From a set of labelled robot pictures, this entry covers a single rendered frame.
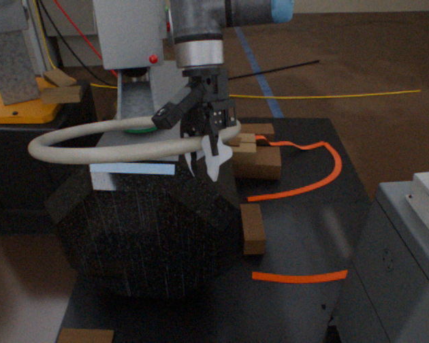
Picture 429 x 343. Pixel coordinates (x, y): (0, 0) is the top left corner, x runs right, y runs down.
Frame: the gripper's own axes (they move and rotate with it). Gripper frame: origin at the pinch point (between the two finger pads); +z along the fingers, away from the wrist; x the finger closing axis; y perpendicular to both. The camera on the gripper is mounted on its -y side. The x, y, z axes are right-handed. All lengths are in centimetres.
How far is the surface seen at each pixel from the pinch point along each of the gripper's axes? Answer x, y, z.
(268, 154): 121, 157, 41
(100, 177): 77, 11, 16
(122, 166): 72, 18, 13
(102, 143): 87, 18, 5
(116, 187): 72, 14, 20
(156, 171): 63, 27, 15
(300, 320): 40, 84, 101
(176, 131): 74, 46, 4
